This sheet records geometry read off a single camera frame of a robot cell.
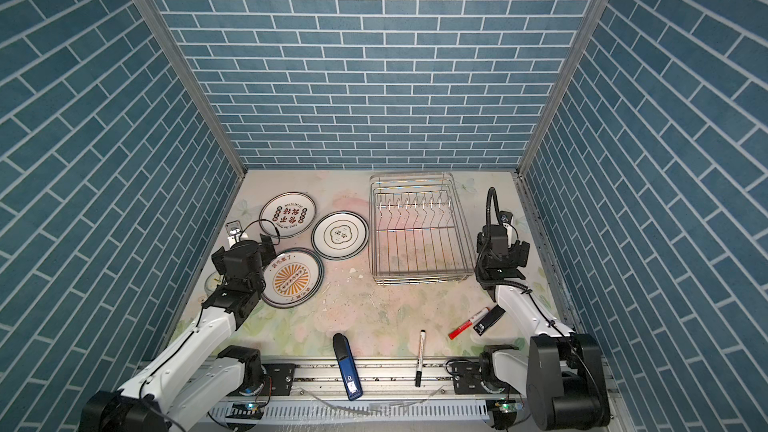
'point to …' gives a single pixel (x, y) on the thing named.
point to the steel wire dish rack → (418, 230)
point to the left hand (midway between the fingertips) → (247, 240)
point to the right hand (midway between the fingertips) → (506, 236)
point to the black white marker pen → (418, 374)
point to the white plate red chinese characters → (287, 214)
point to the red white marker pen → (456, 332)
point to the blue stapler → (347, 367)
